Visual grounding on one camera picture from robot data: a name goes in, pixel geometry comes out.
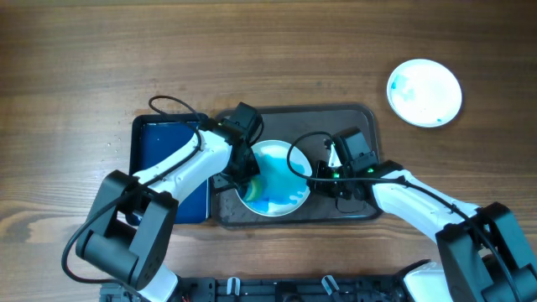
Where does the white plate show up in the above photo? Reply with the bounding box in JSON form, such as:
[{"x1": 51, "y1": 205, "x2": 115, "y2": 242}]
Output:
[
  {"x1": 237, "y1": 140, "x2": 310, "y2": 217},
  {"x1": 386, "y1": 59, "x2": 462, "y2": 128}
]

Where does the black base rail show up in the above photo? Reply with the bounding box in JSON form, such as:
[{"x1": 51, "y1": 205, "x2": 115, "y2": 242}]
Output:
[{"x1": 99, "y1": 274, "x2": 404, "y2": 302}]

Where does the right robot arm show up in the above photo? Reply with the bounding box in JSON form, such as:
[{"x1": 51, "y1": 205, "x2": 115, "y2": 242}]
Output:
[{"x1": 315, "y1": 129, "x2": 536, "y2": 301}]

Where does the black water basin tray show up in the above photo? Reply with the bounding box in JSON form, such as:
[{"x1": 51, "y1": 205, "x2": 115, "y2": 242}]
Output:
[{"x1": 129, "y1": 113, "x2": 211, "y2": 224}]

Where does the right black cable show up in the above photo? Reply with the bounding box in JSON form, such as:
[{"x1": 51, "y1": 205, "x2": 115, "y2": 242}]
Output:
[{"x1": 286, "y1": 131, "x2": 521, "y2": 302}]

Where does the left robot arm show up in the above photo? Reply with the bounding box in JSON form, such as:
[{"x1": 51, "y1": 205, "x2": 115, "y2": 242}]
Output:
[{"x1": 63, "y1": 103, "x2": 263, "y2": 301}]

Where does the green yellow sponge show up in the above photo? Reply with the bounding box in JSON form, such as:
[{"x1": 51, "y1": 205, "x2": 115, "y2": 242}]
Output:
[{"x1": 242, "y1": 174, "x2": 265, "y2": 202}]

